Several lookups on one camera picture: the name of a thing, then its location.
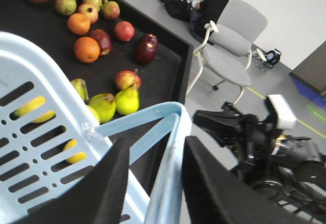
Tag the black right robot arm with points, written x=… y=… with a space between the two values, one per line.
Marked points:
x=278 y=178

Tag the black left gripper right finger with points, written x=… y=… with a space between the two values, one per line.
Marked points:
x=215 y=195

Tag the grey office chair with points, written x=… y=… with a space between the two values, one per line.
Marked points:
x=227 y=47

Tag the light blue plastic basket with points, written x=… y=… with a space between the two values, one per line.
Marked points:
x=50 y=140

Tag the seated person in black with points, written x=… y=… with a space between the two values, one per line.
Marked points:
x=204 y=12

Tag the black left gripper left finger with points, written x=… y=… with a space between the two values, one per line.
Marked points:
x=96 y=198

